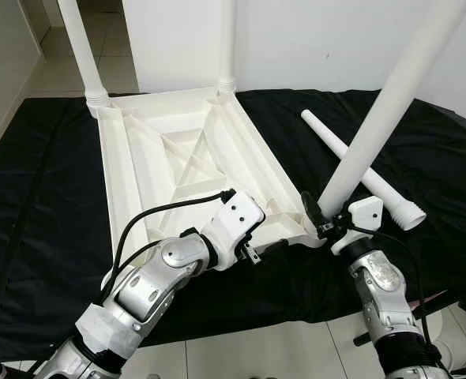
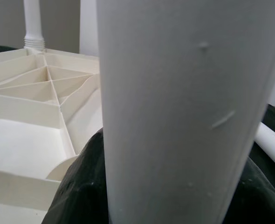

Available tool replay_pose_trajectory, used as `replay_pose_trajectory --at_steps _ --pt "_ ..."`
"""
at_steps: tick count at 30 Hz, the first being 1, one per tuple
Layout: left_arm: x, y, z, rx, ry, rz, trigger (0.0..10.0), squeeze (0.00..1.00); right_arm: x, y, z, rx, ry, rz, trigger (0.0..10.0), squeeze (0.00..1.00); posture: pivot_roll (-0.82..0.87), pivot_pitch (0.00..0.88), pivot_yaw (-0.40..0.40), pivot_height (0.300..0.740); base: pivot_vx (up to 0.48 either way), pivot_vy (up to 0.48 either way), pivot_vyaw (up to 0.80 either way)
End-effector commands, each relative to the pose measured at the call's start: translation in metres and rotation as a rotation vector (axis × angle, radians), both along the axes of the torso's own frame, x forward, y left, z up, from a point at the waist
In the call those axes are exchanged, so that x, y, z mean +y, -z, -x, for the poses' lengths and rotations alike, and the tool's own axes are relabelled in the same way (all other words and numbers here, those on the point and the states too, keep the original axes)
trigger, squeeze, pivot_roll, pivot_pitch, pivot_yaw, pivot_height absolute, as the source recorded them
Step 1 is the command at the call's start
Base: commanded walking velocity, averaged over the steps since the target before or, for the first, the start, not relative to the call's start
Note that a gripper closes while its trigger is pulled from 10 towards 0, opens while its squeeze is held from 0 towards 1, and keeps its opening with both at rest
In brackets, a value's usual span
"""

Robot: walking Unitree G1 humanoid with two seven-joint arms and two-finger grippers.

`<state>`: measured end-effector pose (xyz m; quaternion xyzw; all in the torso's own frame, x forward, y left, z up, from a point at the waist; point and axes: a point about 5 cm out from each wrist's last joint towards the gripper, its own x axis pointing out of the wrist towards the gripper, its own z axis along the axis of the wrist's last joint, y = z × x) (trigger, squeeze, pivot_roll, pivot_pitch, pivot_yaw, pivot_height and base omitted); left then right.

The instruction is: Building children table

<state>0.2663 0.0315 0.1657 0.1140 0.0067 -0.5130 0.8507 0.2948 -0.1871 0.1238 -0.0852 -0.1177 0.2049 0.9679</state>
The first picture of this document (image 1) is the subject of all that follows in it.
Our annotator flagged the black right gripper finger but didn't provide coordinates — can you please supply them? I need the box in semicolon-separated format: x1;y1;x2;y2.
300;189;325;236

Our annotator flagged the white plastic ribbed table top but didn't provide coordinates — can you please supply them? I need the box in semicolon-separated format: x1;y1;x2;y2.
87;85;326;291

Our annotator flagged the black table cloth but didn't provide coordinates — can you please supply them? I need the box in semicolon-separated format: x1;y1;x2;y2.
0;87;466;366

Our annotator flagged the pink flat sheet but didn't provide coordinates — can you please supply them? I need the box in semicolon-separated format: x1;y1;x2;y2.
419;291;451;305

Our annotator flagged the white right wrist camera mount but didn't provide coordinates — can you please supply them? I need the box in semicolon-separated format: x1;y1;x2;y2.
332;196;386;256

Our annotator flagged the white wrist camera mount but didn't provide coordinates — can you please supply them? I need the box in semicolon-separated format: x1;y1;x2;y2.
332;196;386;256
201;189;267;271

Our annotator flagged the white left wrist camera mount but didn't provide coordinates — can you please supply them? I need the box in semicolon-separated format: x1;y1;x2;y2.
201;189;267;271

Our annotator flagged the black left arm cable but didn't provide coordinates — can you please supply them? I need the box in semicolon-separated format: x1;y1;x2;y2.
109;188;236;302

